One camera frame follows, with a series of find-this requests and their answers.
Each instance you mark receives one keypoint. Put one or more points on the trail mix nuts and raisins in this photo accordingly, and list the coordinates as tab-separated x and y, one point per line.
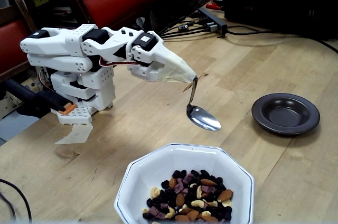
185	195

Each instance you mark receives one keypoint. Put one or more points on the dark brown plate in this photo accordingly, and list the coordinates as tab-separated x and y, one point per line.
285	115

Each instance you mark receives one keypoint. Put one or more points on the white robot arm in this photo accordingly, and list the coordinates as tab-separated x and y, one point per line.
52	41

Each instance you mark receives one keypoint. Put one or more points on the black clamp with orange tip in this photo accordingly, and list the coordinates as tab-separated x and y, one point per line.
39	100

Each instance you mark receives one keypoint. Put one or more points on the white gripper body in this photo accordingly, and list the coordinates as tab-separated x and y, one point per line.
163	58

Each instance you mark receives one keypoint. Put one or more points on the small black circuit board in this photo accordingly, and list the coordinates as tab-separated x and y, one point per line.
182	27

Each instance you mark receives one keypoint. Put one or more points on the black plastic crate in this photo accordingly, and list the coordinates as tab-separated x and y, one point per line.
277	10

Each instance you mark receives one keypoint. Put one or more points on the white octagonal bowl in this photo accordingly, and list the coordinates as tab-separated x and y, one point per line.
158	166

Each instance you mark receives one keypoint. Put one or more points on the tape-wrapped gripper finger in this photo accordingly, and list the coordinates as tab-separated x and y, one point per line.
145	72
167	53

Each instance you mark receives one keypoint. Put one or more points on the beige masking tape piece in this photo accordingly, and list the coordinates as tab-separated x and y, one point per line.
76	135

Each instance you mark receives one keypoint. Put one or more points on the bent metal spoon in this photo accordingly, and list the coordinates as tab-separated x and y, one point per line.
204	121

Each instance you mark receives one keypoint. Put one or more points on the grey usb hub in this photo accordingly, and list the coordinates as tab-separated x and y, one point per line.
215	22

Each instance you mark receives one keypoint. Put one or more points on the red alligator clips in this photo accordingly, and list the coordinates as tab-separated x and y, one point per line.
212	5

